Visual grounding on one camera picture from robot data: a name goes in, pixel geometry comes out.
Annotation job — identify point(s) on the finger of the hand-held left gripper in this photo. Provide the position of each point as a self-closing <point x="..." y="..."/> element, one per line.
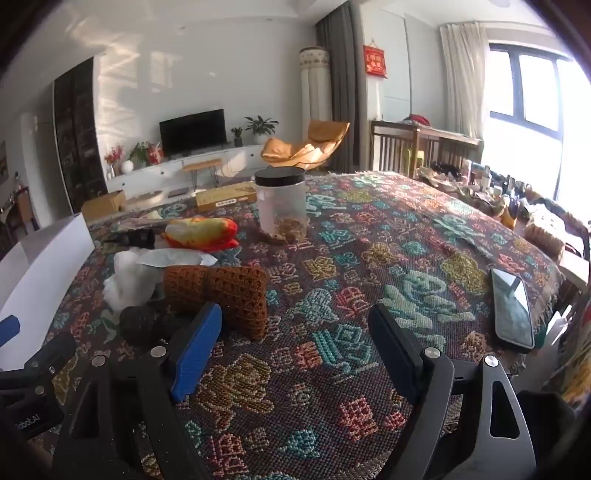
<point x="53" y="353"/>
<point x="9" y="327"/>

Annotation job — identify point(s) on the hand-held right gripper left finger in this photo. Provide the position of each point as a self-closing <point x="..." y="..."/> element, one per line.
<point x="198" y="350"/>

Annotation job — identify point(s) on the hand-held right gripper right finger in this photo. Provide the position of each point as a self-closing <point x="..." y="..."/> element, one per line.
<point x="397" y="360"/>

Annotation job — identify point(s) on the brown crocheted cloth roll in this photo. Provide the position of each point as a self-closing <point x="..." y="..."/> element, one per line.
<point x="221" y="290"/>

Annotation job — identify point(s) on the dark fabric roll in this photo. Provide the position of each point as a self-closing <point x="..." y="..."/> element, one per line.
<point x="138" y="323"/>

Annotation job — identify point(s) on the white cardboard box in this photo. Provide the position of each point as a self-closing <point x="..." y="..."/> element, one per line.
<point x="41" y="263"/>

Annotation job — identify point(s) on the white cloth bundle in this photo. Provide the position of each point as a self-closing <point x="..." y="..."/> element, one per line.
<point x="129" y="281"/>

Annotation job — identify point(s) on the orange fish plush toy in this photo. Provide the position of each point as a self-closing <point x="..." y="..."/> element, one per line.
<point x="198" y="230"/>

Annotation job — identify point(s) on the black garment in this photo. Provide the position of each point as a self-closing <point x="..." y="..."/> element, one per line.
<point x="138" y="237"/>

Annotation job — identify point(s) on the wooden dining chair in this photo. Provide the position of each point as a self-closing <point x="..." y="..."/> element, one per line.
<point x="21" y="207"/>

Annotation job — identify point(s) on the black smartphone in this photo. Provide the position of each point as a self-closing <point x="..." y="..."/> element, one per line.
<point x="510" y="314"/>

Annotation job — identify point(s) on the patterned woven blanket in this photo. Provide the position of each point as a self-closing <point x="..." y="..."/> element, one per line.
<point x="323" y="258"/>

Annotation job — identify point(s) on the brown cardboard box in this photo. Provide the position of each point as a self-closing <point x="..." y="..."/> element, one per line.
<point x="104" y="205"/>

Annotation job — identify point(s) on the flat yellow box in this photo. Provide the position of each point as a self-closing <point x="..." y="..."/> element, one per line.
<point x="226" y="196"/>

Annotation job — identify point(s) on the dark flat device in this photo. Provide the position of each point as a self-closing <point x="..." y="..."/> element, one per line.
<point x="178" y="192"/>

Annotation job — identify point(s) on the clear jar with black lid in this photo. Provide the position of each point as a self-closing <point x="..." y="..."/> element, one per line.
<point x="281" y="203"/>

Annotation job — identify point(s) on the floral chair cushion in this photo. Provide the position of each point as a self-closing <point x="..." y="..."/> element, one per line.
<point x="579" y="369"/>

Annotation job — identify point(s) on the white tv console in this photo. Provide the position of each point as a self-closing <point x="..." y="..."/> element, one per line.
<point x="152" y="173"/>

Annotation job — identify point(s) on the wooden stool with metal legs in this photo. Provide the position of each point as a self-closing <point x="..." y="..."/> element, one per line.
<point x="202" y="165"/>

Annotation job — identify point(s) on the round white vase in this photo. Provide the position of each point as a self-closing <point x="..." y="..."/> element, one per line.
<point x="127" y="166"/>

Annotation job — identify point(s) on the red flowers in vase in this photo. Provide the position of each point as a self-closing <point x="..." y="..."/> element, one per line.
<point x="114" y="157"/>

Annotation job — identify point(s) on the dark glass display cabinet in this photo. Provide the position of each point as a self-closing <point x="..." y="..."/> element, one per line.
<point x="76" y="138"/>

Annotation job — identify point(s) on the green plant with red wrap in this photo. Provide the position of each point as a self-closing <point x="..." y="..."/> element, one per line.
<point x="145" y="154"/>

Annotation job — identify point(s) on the row of small bottles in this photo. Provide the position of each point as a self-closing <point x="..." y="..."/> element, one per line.
<point x="503" y="184"/>

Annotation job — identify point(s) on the black television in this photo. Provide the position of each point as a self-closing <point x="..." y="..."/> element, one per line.
<point x="191" y="134"/>

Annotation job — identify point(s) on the small green potted plant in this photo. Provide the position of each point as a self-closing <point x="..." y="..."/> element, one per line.
<point x="237" y="136"/>

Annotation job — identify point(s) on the orange lounge chair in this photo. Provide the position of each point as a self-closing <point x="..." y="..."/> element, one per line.
<point x="300" y="152"/>

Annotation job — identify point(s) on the large green potted plant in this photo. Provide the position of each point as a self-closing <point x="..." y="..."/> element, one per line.
<point x="261" y="127"/>

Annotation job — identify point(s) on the red cloth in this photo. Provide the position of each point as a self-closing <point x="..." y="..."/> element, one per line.
<point x="418" y="119"/>

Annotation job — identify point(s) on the standing air conditioner with cover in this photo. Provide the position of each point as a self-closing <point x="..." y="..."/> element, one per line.
<point x="316" y="92"/>

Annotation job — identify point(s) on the white curtain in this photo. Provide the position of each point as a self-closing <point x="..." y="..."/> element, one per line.
<point x="461" y="78"/>

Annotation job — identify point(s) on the dark framed window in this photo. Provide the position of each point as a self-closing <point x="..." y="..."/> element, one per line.
<point x="501" y="83"/>

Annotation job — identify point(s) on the grey curtain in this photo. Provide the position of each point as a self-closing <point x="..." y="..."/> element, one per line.
<point x="341" y="69"/>

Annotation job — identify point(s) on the red wall hanging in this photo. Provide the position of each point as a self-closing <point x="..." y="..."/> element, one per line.
<point x="375" y="62"/>

